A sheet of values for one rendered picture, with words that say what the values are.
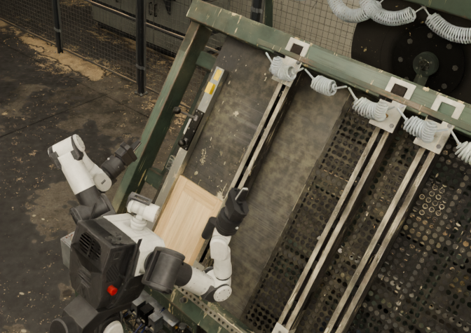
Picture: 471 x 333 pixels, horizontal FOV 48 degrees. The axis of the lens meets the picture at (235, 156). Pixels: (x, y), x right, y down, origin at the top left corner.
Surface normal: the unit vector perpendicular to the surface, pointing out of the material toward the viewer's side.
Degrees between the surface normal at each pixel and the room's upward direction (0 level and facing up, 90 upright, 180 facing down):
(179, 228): 59
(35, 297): 0
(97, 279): 82
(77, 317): 22
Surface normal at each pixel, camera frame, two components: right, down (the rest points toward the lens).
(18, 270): 0.09, -0.83
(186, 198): -0.53, -0.12
